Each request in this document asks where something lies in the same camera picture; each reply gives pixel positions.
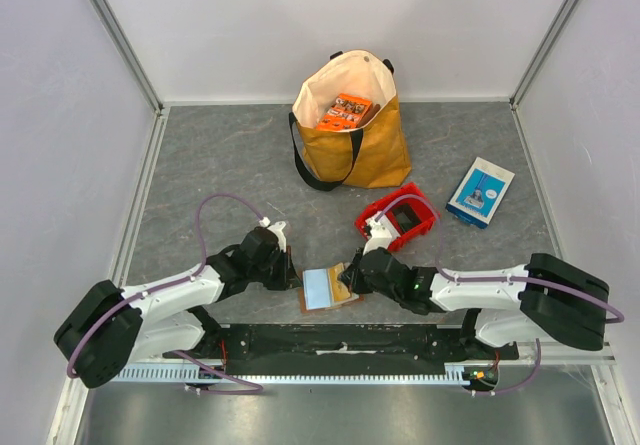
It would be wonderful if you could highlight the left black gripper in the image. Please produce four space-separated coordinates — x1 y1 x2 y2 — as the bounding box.
249 245 302 290

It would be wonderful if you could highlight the brown leather card holder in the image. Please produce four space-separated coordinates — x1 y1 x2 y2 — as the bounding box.
299 268 364 313

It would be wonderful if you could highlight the red plastic bin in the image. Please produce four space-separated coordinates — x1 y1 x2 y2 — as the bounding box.
354 182 440 252

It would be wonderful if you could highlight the blue white box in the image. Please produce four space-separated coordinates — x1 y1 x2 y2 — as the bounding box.
445 157 515 229

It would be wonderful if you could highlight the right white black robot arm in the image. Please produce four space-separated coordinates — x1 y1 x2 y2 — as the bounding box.
339 248 609 359

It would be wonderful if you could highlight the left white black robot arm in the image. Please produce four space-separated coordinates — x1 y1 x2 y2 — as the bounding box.
53 221 301 389

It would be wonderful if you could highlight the dark card stack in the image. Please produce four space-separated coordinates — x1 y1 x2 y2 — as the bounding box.
392 203 423 234

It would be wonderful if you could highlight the yellow tote bag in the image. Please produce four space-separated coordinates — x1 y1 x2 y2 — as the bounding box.
288 50 411 191

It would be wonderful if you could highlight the orange snack box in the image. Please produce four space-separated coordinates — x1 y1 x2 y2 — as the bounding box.
316 93 373 132

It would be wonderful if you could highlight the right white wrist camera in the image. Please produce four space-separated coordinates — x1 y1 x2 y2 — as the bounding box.
363 216 399 255

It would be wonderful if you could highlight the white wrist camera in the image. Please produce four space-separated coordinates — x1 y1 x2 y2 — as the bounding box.
363 216 399 255
258 217 287 251

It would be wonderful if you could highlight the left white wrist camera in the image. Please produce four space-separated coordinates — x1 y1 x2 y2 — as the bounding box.
258 217 287 251

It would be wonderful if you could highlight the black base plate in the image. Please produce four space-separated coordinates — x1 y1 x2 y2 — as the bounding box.
188 324 519 376

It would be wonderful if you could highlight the white slotted cable duct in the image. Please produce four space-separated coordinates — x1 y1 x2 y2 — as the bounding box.
112 361 470 386

